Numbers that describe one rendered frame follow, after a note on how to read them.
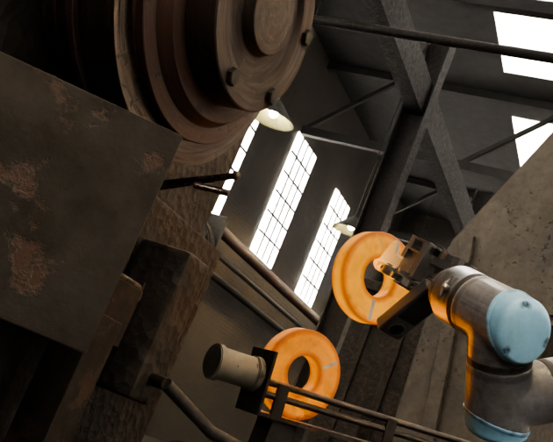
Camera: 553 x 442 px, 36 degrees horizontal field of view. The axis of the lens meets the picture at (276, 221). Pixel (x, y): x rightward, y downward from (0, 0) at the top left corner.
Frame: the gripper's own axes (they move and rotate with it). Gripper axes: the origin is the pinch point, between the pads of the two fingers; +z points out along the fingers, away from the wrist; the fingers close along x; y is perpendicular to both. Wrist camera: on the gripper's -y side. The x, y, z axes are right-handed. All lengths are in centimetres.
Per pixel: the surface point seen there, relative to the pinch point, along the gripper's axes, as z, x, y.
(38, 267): -73, 71, -11
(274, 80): -4.5, 35.8, 15.7
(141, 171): -72, 68, -3
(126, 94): -12, 56, 2
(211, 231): 782, -322, -52
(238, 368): -0.3, 13.9, -25.8
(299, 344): 3.4, 3.7, -18.2
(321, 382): 2.2, -3.5, -22.4
